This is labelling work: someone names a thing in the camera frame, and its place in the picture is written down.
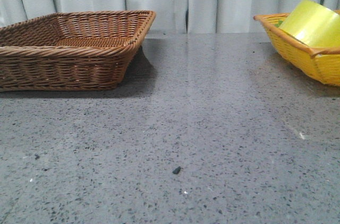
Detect yellow tape roll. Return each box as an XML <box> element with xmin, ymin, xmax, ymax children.
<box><xmin>279</xmin><ymin>0</ymin><xmax>339</xmax><ymax>48</ymax></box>

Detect brown wicker basket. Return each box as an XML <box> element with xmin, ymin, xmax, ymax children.
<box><xmin>1</xmin><ymin>10</ymin><xmax>156</xmax><ymax>92</ymax></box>

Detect toy carrot with green leaves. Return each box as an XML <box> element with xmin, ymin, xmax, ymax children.
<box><xmin>276</xmin><ymin>20</ymin><xmax>283</xmax><ymax>28</ymax></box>

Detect yellow wicker basket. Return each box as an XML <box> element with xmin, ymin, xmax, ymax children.
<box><xmin>253</xmin><ymin>13</ymin><xmax>339</xmax><ymax>86</ymax></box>

